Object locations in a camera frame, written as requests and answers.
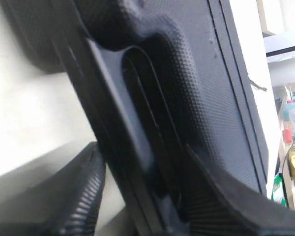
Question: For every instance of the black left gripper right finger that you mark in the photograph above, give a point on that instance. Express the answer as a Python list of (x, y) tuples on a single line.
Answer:
[(217, 204)]

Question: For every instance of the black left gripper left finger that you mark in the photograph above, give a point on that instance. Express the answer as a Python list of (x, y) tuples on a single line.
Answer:
[(65, 204)]

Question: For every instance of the black plastic carry case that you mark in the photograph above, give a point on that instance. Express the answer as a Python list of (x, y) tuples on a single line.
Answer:
[(153, 77)]

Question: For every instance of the green white package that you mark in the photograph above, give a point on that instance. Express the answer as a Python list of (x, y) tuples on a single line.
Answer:
[(279, 192)]

